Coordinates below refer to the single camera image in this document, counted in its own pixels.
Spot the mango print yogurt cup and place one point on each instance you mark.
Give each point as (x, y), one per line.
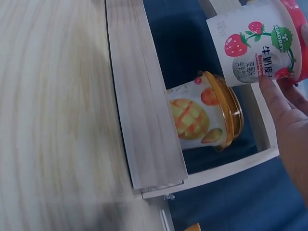
(204, 115)

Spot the white wooden drawer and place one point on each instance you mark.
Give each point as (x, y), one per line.
(142, 96)

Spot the person's right hand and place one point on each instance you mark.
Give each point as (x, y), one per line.
(293, 134)

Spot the orange object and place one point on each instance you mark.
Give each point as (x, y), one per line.
(193, 227)

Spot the strawberry print yogurt cup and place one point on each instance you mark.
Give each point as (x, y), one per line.
(252, 41)

